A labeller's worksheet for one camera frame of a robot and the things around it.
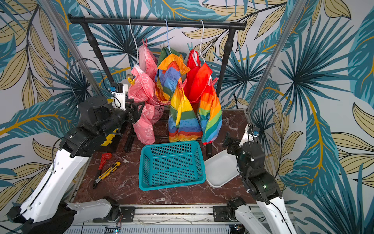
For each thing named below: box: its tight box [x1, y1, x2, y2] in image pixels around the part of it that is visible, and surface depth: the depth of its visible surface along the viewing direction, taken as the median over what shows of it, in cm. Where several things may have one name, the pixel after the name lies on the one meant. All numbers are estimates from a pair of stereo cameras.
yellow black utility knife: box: [94, 161, 121, 184], surface depth 87 cm
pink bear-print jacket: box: [128, 44, 170, 146], surface depth 71 cm
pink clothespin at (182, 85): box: [177, 78, 188, 89], surface depth 57 cm
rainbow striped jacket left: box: [155, 46, 203, 143], surface depth 66 cm
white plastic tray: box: [203, 149, 240, 188], surface depth 92 cm
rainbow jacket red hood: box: [184, 49, 223, 144], surface depth 65 cm
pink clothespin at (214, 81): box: [209, 77, 219, 86], surface depth 57 cm
